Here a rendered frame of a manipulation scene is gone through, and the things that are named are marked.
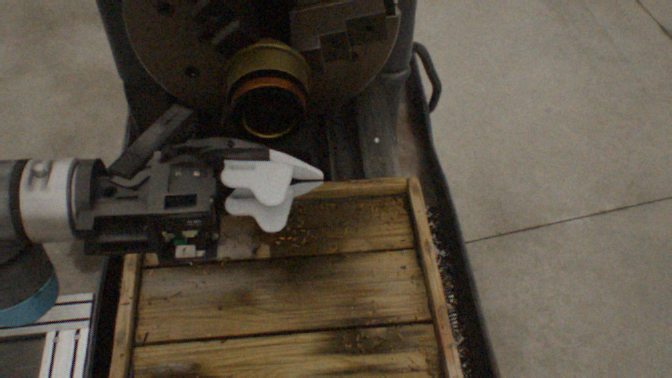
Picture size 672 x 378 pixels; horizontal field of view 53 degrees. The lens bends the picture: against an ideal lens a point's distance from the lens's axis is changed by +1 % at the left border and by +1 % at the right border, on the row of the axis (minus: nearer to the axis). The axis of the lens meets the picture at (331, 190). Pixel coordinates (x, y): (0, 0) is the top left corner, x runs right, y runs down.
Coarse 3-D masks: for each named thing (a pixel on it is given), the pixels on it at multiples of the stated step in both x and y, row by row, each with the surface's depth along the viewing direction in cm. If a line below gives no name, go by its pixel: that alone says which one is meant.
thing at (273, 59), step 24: (264, 48) 68; (288, 48) 68; (240, 72) 67; (264, 72) 66; (288, 72) 67; (240, 96) 66; (264, 96) 65; (288, 96) 65; (240, 120) 67; (264, 120) 71; (288, 120) 70
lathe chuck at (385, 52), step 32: (128, 0) 73; (160, 0) 73; (320, 0) 75; (128, 32) 76; (160, 32) 76; (192, 32) 77; (288, 32) 82; (160, 64) 80; (192, 64) 80; (224, 64) 81; (352, 64) 82; (192, 96) 84; (320, 96) 86; (352, 96) 87
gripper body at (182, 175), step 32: (96, 160) 59; (160, 160) 59; (192, 160) 59; (96, 192) 58; (128, 192) 59; (160, 192) 56; (192, 192) 56; (224, 192) 63; (96, 224) 57; (128, 224) 58; (160, 224) 56; (192, 224) 56; (160, 256) 59
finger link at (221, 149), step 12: (192, 144) 59; (204, 144) 59; (216, 144) 59; (228, 144) 59; (240, 144) 59; (252, 144) 60; (204, 156) 59; (216, 156) 59; (228, 156) 59; (240, 156) 59; (252, 156) 60; (264, 156) 60; (216, 168) 60
